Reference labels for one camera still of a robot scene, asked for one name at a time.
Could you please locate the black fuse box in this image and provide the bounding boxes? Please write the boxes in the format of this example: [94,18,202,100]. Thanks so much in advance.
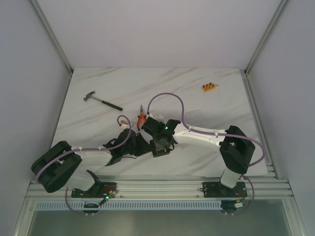
[152,146,171,158]

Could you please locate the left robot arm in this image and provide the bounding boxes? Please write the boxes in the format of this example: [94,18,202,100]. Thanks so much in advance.
[31,128,152,198]

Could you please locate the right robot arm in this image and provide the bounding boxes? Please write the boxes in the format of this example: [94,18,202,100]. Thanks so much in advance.
[141,118,255,196]

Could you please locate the orange fuse holder block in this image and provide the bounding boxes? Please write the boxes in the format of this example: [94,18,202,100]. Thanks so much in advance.
[201,83,219,92]

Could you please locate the claw hammer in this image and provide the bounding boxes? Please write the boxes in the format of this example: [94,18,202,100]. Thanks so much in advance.
[83,91,123,112]

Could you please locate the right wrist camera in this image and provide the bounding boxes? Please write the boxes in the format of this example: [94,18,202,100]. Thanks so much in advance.
[149,113,164,122]

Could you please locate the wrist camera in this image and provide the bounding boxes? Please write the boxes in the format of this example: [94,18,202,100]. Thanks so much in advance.
[120,123,134,131]
[149,113,164,122]

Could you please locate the orange handled pliers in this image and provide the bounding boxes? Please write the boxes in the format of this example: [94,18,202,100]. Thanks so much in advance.
[137,105,146,131]

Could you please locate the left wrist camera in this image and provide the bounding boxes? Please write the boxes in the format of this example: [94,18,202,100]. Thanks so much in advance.
[120,123,134,131]

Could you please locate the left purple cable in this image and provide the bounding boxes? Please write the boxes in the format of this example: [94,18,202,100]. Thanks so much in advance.
[35,115,132,217]

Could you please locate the purple cable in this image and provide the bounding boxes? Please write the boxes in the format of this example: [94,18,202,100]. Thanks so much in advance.
[147,92,267,216]
[35,115,132,217]

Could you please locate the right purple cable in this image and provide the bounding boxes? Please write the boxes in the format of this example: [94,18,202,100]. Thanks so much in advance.
[147,92,267,216]

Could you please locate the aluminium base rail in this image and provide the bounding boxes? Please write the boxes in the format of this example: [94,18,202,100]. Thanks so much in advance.
[24,174,294,198]

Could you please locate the white slotted cable duct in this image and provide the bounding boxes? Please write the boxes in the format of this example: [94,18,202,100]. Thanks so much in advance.
[35,200,222,211]

